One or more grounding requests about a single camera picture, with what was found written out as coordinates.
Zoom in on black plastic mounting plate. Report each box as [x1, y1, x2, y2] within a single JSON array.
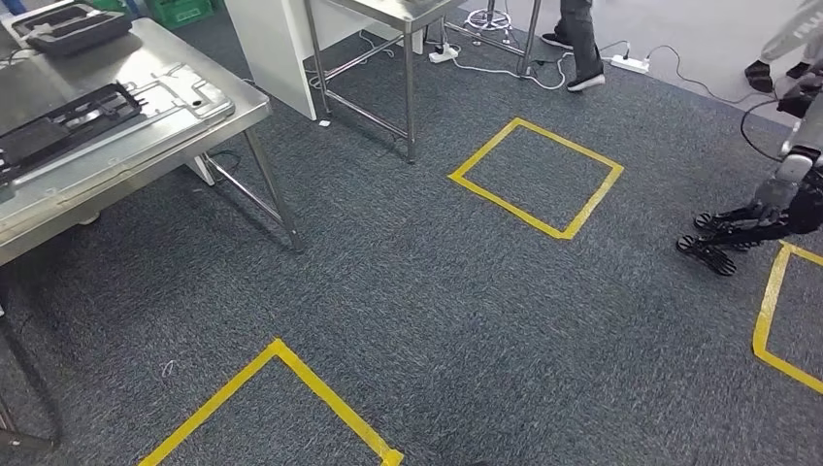
[[0, 82, 148, 187]]

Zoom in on stainless steel workbench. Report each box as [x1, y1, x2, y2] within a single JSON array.
[[0, 16, 307, 268]]

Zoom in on chrome stool base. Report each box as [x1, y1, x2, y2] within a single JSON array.
[[464, 0, 513, 33]]

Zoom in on white cabinet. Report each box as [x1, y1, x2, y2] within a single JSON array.
[[223, 0, 426, 122]]

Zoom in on person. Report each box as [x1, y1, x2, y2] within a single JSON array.
[[744, 0, 823, 94], [540, 0, 607, 93]]

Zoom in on stamped sheet metal panel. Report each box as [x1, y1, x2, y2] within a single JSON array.
[[0, 62, 237, 207]]

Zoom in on humanoid robot black legs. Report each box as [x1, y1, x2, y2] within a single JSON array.
[[675, 60, 823, 278]]

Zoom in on black foam case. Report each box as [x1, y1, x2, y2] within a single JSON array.
[[11, 3, 134, 58]]

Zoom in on steel frame table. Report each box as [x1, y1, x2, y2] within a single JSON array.
[[302, 0, 543, 165]]

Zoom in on white power cable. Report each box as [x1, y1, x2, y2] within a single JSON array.
[[449, 41, 632, 92]]

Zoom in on black power cable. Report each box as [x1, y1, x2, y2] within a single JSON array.
[[644, 45, 776, 106]]

